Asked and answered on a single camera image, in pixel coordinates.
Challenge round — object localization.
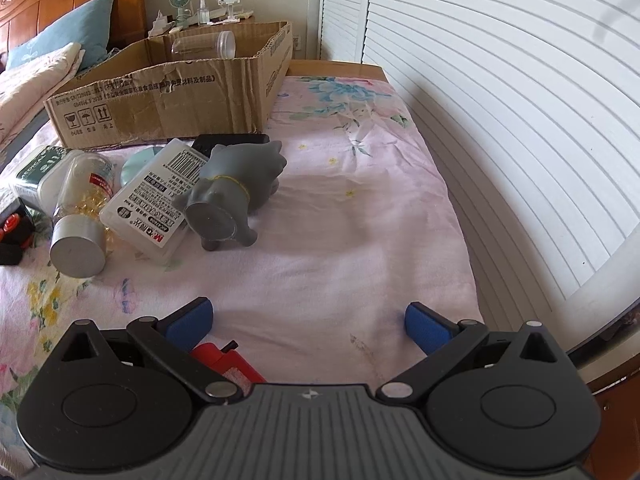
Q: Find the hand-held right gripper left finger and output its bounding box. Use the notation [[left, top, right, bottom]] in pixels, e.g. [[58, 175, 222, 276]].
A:
[[52, 298, 238, 405]]

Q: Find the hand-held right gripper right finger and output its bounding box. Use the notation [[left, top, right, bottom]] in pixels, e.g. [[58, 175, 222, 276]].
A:
[[376, 302, 571, 405]]

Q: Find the white barcode stationery box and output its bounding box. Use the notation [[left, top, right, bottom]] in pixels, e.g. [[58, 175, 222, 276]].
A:
[[99, 139, 211, 263]]

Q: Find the silver capped capsule bottle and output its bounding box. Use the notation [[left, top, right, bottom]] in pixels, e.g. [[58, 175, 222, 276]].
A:
[[49, 151, 117, 277]]

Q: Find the grey elephant figurine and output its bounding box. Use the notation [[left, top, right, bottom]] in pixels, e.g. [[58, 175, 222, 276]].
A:
[[172, 141, 288, 252]]

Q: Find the mint green round disc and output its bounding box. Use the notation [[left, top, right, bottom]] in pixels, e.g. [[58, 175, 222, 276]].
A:
[[121, 146, 163, 190]]

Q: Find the white green label container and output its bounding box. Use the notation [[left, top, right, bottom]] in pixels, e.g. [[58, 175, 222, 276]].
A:
[[8, 145, 83, 213]]

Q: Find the brown cardboard box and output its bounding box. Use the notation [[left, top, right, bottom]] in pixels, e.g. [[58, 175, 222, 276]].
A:
[[44, 21, 294, 153]]

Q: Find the clear plastic jar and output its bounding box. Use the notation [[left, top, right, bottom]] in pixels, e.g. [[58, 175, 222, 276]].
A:
[[171, 30, 237, 61]]

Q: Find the red plastic tool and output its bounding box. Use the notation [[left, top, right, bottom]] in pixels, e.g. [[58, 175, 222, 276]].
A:
[[191, 341, 268, 393]]

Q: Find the pink floral bed sheet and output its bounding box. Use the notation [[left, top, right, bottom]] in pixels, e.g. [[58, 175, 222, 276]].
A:
[[0, 75, 486, 461]]

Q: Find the black rectangular box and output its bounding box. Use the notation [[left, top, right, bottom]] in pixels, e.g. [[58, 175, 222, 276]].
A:
[[191, 133, 271, 158]]

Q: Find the black and red gadget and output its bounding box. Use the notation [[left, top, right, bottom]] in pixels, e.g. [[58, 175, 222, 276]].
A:
[[0, 196, 38, 267]]

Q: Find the white louvered closet door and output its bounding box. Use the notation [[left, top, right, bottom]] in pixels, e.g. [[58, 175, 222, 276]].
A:
[[360, 0, 640, 353], [320, 0, 375, 63]]

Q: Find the pink cream pillow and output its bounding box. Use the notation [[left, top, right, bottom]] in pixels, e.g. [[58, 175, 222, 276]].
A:
[[0, 42, 86, 143]]

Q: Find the wooden nightstand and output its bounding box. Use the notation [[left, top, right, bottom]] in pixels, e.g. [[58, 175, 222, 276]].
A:
[[147, 14, 258, 41]]

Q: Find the blue pillow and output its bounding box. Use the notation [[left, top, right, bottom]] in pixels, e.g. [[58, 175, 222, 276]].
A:
[[5, 0, 117, 73]]

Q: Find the wooden bed headboard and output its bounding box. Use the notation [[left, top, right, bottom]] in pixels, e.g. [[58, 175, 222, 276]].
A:
[[0, 0, 146, 66]]

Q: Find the wooden bed frame rail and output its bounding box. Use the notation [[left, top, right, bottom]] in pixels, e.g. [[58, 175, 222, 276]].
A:
[[289, 59, 387, 82]]

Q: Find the white charger with cable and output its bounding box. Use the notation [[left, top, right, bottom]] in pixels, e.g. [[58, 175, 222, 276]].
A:
[[149, 10, 173, 37]]

